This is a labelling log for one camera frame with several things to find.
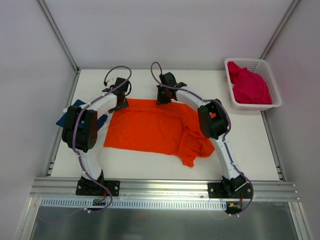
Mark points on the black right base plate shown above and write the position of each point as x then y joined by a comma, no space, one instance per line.
218,190

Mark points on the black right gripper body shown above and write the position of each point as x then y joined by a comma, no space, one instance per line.
163,97

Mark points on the orange t shirt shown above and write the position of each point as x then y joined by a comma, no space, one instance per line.
170,129

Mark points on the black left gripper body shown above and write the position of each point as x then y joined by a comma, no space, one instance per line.
120,105

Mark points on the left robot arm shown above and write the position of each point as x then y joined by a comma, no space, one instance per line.
80,133

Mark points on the aluminium front rail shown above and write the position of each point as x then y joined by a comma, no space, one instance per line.
262,191

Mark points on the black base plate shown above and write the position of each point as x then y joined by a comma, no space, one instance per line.
87,187
218,190

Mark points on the white plastic basket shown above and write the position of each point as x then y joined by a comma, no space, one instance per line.
262,68

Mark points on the white slotted cable duct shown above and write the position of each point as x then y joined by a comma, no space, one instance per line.
93,203

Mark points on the magenta t shirt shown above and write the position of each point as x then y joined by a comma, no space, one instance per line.
248,87

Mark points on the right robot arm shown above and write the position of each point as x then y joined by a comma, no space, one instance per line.
214,123

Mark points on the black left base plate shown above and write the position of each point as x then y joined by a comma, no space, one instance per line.
87,187

